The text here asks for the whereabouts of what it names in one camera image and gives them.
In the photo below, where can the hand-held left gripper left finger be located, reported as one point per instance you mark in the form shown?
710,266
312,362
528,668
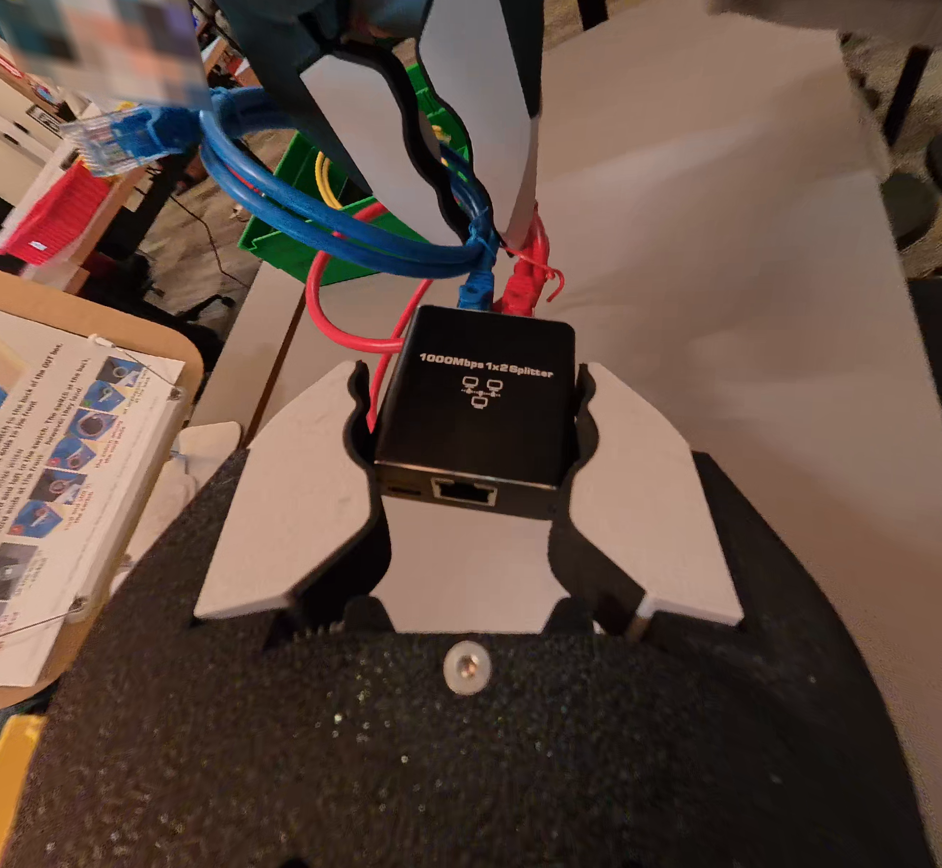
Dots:
294,515

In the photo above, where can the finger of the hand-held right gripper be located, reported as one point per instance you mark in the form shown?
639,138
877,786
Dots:
486,110
360,117

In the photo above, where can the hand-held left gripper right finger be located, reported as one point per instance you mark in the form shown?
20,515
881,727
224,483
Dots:
647,515

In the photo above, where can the green plastic bin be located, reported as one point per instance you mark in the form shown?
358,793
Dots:
283,257

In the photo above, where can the black ethernet splitter box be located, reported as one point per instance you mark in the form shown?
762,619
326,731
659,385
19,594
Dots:
471,404

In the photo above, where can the printed instruction sheet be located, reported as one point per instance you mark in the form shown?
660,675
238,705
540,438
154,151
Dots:
73,478

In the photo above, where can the wooden instruction board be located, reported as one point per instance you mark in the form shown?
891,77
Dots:
147,323

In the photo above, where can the red parts tray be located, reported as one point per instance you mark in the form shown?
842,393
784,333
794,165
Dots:
51,220

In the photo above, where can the yellow plastic bin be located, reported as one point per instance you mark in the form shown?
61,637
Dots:
18,750

